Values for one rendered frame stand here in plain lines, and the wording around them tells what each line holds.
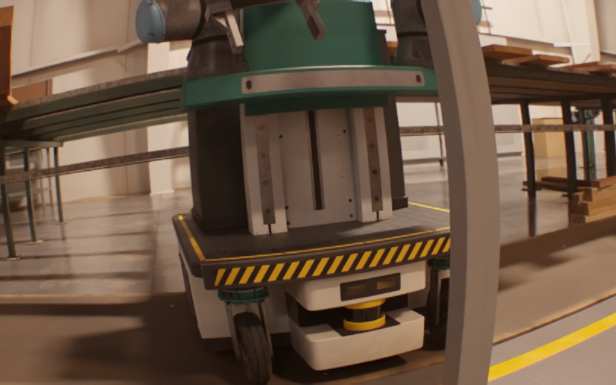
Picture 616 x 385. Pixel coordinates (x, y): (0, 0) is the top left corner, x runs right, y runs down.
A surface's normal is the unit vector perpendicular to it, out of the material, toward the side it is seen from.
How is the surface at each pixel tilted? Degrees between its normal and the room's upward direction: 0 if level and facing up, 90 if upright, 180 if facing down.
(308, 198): 90
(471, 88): 90
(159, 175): 99
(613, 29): 93
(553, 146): 89
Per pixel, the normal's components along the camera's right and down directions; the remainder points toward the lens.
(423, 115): 0.22, 0.07
